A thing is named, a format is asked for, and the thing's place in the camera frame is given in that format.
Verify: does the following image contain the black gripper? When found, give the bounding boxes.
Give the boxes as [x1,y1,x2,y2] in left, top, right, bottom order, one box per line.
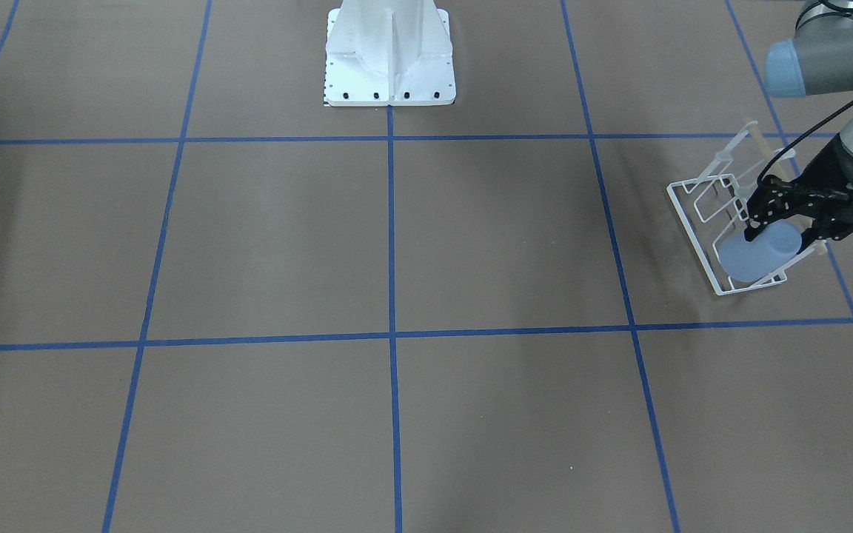
[743,136,853,252]

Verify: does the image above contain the light blue plastic cup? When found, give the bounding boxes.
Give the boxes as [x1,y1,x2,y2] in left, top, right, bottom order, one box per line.
[717,220,803,283]

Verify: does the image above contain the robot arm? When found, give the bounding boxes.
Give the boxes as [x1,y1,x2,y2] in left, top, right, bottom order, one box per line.
[744,1,853,249]

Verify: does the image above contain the blue tape grid lines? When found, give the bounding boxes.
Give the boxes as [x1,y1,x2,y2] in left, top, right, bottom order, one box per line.
[0,1,853,532]

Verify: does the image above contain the white wire cup holder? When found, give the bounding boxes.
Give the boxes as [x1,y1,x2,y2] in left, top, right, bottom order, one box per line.
[666,121,827,295]

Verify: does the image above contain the black camera cable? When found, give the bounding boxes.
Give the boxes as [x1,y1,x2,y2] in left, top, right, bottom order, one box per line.
[757,81,853,193]

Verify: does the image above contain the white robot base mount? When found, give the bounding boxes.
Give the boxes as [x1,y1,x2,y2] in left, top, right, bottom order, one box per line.
[323,1,457,107]

